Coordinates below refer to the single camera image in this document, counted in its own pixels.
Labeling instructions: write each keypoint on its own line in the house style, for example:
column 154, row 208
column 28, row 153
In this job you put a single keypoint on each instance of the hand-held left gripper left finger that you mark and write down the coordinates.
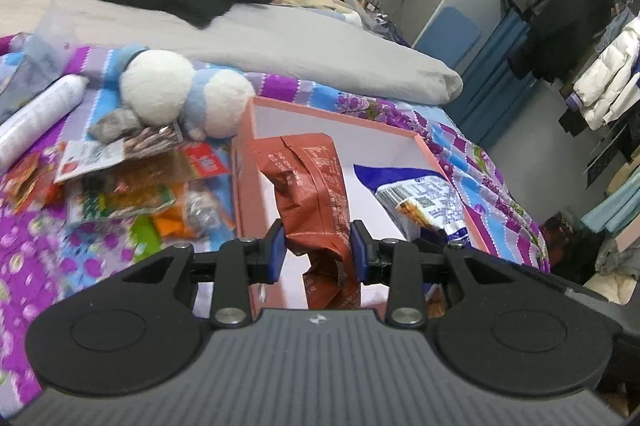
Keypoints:
column 276, row 251

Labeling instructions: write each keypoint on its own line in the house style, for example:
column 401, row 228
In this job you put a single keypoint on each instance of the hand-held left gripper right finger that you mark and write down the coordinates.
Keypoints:
column 359, row 256

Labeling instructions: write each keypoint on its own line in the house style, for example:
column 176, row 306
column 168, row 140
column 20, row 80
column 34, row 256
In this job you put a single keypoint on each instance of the blue white snack packet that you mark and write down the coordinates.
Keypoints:
column 425, row 196

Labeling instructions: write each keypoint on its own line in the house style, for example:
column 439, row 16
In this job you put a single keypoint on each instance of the orange snack packet clear window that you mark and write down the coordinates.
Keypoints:
column 170, row 223

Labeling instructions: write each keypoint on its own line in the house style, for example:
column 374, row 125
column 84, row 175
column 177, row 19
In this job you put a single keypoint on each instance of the pink cardboard box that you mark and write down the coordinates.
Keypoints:
column 360, row 140

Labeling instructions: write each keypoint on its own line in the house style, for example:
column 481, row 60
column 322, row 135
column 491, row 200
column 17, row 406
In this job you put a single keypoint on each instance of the red snack packet round print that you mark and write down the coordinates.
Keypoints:
column 202, row 160

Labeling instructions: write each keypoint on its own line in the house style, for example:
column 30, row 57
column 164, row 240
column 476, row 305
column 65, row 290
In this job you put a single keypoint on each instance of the grey snack packet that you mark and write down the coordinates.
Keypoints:
column 117, row 125

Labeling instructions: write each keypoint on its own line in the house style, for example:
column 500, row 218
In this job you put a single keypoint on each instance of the small red snack packet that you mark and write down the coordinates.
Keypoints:
column 30, row 181

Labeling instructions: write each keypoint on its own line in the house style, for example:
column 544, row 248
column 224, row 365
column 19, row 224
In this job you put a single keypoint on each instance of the cream cloth bundle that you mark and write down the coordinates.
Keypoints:
column 615, row 291

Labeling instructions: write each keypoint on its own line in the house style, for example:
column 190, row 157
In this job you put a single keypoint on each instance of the light blue garment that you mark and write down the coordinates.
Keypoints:
column 615, row 206

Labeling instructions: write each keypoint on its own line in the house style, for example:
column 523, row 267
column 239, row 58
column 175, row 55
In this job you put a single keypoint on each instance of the white blue plush toy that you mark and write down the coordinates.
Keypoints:
column 155, row 85

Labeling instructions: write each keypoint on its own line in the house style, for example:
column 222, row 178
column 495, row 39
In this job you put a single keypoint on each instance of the grey blanket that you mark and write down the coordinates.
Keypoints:
column 300, row 40

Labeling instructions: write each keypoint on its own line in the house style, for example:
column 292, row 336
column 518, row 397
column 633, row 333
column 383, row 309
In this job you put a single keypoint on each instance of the white puffer jacket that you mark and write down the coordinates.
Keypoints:
column 605, row 80

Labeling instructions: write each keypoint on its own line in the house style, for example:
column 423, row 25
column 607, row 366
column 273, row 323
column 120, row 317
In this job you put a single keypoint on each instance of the blue curtain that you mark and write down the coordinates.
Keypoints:
column 495, row 75

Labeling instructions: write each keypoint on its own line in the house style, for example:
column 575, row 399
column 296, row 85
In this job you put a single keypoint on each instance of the blue foam board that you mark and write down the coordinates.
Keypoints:
column 447, row 35

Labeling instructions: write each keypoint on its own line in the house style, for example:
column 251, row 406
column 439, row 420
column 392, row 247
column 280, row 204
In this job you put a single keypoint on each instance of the floral bedsheet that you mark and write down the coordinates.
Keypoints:
column 30, row 256

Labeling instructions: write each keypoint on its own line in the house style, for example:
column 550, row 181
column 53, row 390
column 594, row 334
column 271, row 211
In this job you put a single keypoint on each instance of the black coat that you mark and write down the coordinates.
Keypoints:
column 565, row 25

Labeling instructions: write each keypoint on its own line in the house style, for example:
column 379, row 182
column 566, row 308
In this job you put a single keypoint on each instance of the white spray can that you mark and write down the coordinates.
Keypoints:
column 35, row 115

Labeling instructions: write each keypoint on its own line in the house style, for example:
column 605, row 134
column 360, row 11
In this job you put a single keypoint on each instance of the clear plastic bag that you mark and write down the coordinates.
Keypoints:
column 45, row 50

